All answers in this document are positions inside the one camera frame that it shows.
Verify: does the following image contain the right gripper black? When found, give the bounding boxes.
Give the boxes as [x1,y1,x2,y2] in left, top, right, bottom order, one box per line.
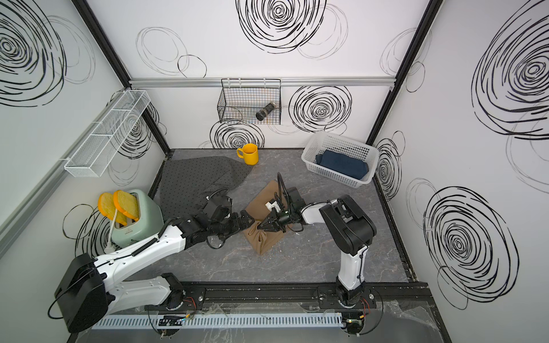
[258,208,296,233]

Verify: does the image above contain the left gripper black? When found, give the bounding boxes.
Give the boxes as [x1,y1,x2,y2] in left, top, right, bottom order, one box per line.
[209,209,257,240]

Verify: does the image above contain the tan brown skirt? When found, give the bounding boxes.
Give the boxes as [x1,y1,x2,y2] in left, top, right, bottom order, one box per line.
[243,180,285,255]

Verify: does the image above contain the blue denim skirt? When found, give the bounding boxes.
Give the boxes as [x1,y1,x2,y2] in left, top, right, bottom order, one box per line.
[315,150,370,180]

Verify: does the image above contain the white perforated plastic basket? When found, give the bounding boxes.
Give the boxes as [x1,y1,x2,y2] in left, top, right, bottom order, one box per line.
[301,131,380,188]

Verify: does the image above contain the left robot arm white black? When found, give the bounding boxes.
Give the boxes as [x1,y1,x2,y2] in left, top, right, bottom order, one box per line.
[54,189,255,334]

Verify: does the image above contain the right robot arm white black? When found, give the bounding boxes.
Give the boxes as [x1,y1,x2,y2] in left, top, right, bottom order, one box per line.
[258,187,377,308]

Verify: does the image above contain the yellow mug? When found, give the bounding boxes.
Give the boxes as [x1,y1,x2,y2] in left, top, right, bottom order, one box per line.
[237,144,259,166]

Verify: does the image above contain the dark perforated mat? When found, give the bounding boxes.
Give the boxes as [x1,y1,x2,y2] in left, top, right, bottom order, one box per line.
[160,157,253,220]

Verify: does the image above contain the mint green toaster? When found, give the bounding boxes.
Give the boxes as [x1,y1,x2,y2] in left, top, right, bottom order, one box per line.
[112,189,164,248]

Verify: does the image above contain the dark cylindrical bottle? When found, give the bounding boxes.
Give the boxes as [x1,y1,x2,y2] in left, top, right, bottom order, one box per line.
[255,102,276,121]

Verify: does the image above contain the right toast slice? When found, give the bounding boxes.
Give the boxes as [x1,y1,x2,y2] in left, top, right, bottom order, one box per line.
[113,190,140,221]

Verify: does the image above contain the toast slice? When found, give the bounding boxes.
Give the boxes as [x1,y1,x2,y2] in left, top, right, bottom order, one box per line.
[98,193,127,226]
[113,190,140,221]

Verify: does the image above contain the left toast slice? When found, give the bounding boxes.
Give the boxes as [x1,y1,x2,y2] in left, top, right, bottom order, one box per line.
[98,193,127,226]

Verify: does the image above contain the white slotted cable duct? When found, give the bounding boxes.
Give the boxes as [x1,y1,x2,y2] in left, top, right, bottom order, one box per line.
[92,312,344,330]

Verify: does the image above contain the black wire wall basket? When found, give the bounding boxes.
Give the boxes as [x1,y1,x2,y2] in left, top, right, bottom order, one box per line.
[217,78,282,125]

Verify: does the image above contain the white toaster plug cord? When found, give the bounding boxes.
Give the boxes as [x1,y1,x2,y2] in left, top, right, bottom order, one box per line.
[104,209,119,257]

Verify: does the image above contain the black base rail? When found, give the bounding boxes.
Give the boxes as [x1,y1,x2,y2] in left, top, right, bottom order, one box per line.
[85,280,430,312]

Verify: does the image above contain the white wire wall shelf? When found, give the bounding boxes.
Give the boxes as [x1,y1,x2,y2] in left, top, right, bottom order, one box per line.
[64,90,151,178]

